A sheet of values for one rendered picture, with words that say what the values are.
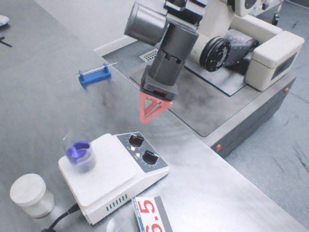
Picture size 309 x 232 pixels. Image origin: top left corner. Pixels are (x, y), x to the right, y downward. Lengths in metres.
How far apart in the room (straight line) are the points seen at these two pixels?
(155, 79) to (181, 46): 0.08
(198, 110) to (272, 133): 0.67
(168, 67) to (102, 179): 0.24
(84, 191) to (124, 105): 0.31
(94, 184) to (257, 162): 1.23
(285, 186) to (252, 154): 0.24
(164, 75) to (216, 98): 0.87
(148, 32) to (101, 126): 0.33
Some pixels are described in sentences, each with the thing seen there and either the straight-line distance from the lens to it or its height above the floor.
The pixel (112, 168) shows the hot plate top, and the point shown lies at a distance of 0.49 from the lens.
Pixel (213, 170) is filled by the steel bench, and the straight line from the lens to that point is 0.59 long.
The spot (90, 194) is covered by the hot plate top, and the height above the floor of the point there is 0.84.
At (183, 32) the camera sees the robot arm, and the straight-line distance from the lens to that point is 0.44.
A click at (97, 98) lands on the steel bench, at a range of 0.74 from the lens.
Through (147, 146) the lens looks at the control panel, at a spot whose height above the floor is 0.79.
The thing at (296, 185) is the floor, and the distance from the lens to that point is 1.59.
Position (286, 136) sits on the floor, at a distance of 1.78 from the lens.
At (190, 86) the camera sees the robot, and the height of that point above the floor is 0.37.
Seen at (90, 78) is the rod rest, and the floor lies 0.76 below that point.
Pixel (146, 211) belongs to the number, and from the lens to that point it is 0.51.
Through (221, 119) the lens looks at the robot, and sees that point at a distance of 1.21.
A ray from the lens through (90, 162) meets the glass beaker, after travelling 0.46.
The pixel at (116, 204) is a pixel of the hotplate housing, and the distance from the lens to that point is 0.51.
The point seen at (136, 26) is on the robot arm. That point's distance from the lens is 0.43.
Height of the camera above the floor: 1.26
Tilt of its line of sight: 49 degrees down
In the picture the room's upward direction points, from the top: straight up
